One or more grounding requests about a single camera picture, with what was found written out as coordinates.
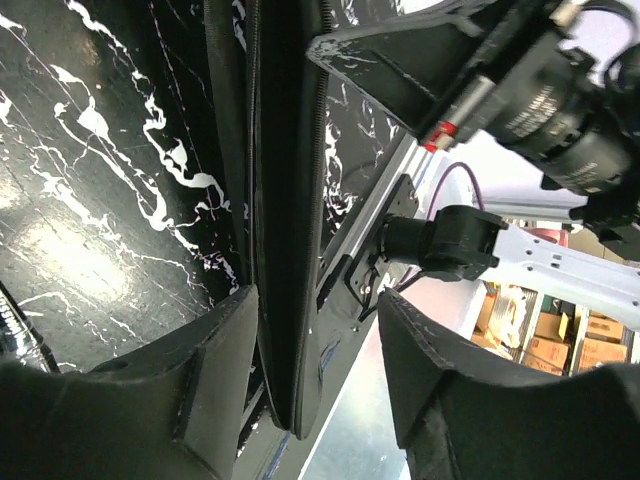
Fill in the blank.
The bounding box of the black racket bag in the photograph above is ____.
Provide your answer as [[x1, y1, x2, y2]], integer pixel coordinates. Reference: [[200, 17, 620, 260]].
[[203, 1, 331, 439]]

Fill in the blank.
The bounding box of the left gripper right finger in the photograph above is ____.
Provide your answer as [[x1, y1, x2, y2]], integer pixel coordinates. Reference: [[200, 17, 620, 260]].
[[378, 290, 639, 479]]

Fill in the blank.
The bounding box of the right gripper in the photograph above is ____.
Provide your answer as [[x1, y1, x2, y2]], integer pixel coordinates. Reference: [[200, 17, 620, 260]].
[[307, 1, 561, 152]]

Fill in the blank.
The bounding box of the black shuttlecock tube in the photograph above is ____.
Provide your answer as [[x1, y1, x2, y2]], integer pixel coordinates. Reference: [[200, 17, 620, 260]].
[[1, 285, 60, 373]]

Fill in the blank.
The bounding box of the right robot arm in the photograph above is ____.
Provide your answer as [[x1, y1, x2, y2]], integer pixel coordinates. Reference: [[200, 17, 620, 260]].
[[306, 1, 639, 330]]

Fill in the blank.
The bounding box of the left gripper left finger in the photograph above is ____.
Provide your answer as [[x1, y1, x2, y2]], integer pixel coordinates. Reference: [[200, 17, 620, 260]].
[[1, 286, 258, 479]]

